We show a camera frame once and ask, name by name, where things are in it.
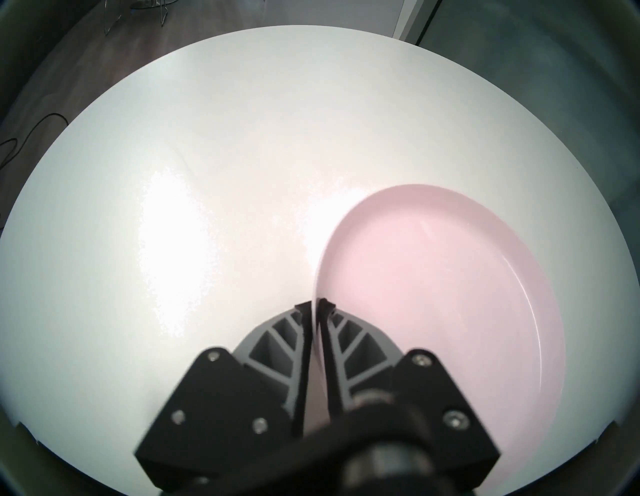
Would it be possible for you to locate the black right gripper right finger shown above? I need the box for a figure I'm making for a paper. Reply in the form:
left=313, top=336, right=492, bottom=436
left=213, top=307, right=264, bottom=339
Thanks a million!
left=318, top=298, right=502, bottom=493

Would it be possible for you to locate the pink round plate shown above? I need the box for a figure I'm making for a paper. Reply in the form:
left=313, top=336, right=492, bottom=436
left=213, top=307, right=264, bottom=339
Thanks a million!
left=312, top=184, right=568, bottom=493

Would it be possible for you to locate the black floor cable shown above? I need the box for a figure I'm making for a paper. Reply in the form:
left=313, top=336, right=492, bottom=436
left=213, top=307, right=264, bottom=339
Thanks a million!
left=0, top=113, right=72, bottom=167

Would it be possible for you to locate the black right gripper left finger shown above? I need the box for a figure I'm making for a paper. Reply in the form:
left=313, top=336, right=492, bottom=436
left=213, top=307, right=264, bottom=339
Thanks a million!
left=135, top=301, right=319, bottom=493

